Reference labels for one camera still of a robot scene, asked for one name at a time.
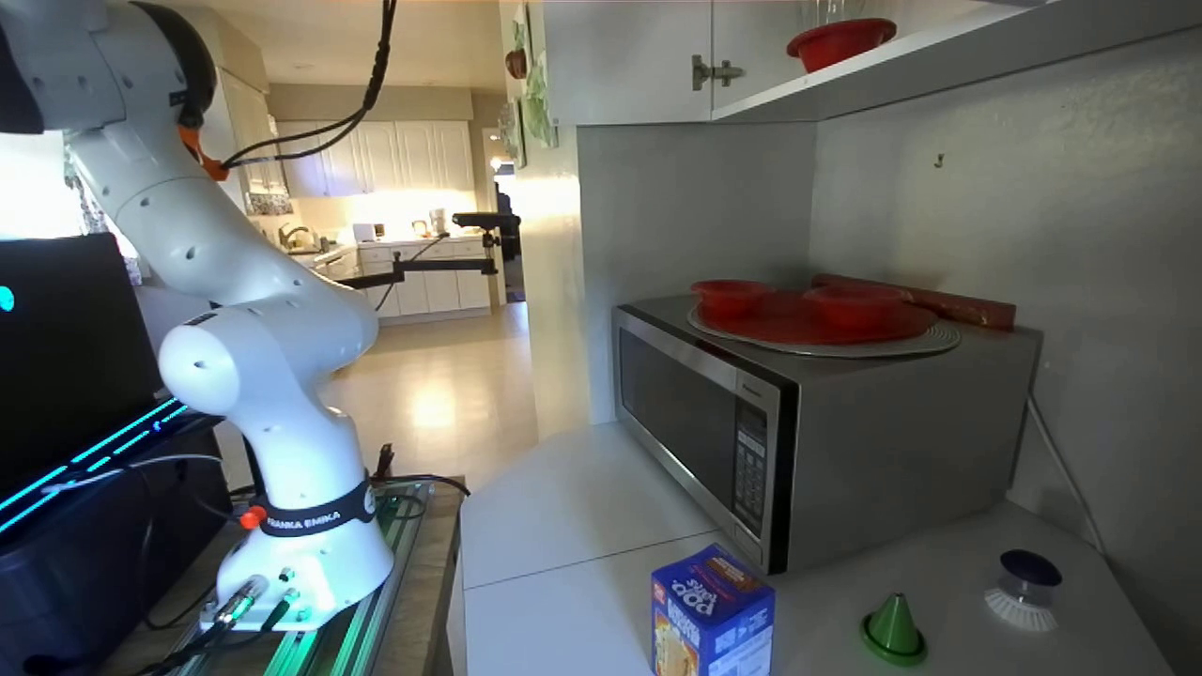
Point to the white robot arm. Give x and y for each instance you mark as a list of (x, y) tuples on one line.
[(123, 84)]

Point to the robot base table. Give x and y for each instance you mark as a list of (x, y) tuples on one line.
[(393, 634)]

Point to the white upper cabinet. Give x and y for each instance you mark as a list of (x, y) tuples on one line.
[(627, 61)]

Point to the metal cabinet hinge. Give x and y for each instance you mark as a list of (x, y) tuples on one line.
[(715, 73)]

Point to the red bowl in cabinet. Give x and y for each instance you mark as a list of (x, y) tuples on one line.
[(836, 44)]

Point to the red bowl on tray left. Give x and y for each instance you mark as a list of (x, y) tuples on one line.
[(726, 300)]

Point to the red bowl on tray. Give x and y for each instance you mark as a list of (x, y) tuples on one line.
[(854, 308), (726, 300)]

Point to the stainless steel microwave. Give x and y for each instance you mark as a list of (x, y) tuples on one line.
[(805, 460)]

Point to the red bowl on tray right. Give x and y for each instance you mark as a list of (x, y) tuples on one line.
[(854, 308)]

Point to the blue cardboard box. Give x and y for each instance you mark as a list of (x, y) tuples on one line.
[(710, 618)]

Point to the round red tray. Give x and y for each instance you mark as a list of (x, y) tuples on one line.
[(786, 326)]

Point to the wooden cutting board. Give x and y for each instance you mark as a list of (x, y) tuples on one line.
[(943, 307)]

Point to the green cone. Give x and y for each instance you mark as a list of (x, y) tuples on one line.
[(891, 634)]

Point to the black computer monitor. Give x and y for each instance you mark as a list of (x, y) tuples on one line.
[(72, 352)]

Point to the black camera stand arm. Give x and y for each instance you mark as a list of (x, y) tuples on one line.
[(497, 245)]

